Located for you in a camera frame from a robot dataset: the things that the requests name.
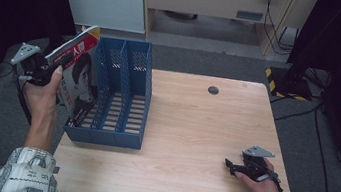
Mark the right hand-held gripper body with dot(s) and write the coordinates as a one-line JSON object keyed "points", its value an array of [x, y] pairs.
{"points": [[255, 163]]}

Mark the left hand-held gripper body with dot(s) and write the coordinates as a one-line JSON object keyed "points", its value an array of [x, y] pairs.
{"points": [[36, 67]]}

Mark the magazine with portrait cover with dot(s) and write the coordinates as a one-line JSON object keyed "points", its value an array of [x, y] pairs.
{"points": [[83, 75]]}

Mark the blue plastic file rack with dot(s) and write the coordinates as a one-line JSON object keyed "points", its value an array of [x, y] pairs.
{"points": [[118, 140]]}

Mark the person's right hand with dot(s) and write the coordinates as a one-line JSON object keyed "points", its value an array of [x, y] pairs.
{"points": [[263, 190]]}

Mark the person's left hand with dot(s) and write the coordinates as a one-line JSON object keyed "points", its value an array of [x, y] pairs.
{"points": [[40, 96]]}

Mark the round dark table grommet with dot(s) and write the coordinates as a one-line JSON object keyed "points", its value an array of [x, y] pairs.
{"points": [[213, 90]]}

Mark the stand base with striped tape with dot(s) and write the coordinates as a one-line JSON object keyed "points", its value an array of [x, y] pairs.
{"points": [[289, 84]]}

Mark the grey vent grille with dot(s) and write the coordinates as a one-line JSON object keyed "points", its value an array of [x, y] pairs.
{"points": [[249, 15]]}

